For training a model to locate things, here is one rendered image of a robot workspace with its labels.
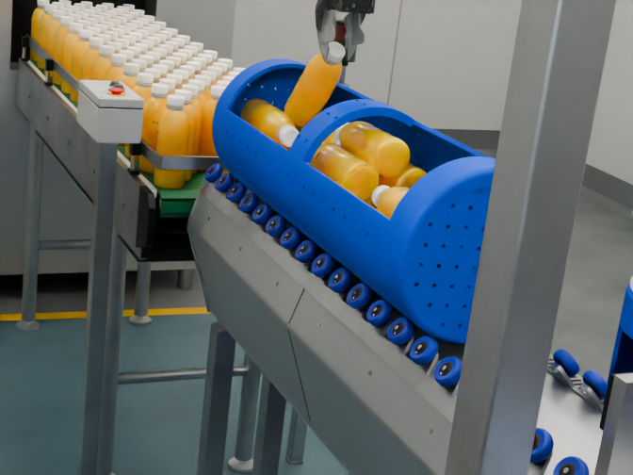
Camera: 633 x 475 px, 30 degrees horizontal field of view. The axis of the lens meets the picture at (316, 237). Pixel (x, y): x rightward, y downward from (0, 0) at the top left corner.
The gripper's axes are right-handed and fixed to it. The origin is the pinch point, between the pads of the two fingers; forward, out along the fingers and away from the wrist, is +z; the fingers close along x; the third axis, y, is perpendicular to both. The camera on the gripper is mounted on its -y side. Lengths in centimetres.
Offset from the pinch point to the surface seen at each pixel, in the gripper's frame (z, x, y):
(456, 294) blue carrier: 26, -5, 63
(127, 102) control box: 20, -28, -42
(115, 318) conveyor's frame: 81, -20, -67
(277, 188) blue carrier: 23.4, -14.6, 13.2
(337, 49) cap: -0.6, 0.3, 0.3
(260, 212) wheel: 32.6, -11.4, -1.2
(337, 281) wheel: 33, -12, 37
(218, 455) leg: 98, -7, -22
